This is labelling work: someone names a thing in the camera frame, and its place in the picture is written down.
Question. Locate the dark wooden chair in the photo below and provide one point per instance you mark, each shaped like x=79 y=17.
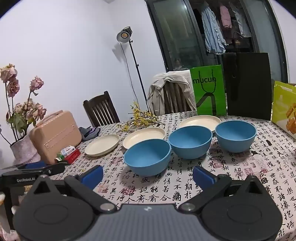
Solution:
x=96 y=98

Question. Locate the red box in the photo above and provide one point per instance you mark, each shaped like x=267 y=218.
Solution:
x=74 y=156

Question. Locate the yellow-green snack box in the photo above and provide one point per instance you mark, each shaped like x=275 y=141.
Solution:
x=281 y=104

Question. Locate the black paper bag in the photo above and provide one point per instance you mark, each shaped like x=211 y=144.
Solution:
x=252 y=88

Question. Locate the grey purple cloth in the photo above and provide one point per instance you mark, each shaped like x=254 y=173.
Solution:
x=89 y=134

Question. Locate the yellow flower branch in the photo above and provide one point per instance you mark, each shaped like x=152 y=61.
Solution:
x=143 y=119

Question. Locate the hanging pink jacket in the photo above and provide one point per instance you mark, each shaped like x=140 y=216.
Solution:
x=225 y=17

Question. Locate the beige jacket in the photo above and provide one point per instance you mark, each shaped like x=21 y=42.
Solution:
x=157 y=92

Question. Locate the hanging white shirt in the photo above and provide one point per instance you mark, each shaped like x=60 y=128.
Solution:
x=241 y=20

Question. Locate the blue bowl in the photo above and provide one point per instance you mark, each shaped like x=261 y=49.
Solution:
x=148 y=157
x=235 y=136
x=189 y=143

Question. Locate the dark framed glass door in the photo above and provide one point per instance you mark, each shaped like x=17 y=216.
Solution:
x=171 y=34

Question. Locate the dried pink roses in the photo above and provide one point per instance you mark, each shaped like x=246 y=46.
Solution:
x=12 y=88

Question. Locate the green paper bag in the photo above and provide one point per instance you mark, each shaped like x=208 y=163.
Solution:
x=220 y=97

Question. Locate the pink hard-shell case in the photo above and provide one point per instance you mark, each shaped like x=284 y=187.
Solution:
x=55 y=136

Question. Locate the wooden chair under jacket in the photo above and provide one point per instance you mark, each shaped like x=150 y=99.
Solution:
x=170 y=92

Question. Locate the white and blue box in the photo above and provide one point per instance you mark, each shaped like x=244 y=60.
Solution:
x=69 y=150

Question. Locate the hanging light blue shirt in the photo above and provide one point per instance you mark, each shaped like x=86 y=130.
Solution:
x=212 y=30

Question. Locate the cream plate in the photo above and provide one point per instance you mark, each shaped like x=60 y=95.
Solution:
x=198 y=121
x=101 y=144
x=143 y=136

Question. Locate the studio lamp on stand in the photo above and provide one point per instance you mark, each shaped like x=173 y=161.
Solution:
x=123 y=36

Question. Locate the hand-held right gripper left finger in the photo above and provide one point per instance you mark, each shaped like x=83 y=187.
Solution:
x=92 y=176

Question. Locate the green and white box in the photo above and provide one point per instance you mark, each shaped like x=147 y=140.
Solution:
x=59 y=158

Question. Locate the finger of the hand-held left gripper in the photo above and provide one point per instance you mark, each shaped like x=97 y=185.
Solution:
x=56 y=169
x=34 y=165

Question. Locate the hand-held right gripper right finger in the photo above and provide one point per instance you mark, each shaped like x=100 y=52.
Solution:
x=203 y=177

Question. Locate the pale pink textured vase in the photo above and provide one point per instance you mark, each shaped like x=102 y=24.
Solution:
x=23 y=150

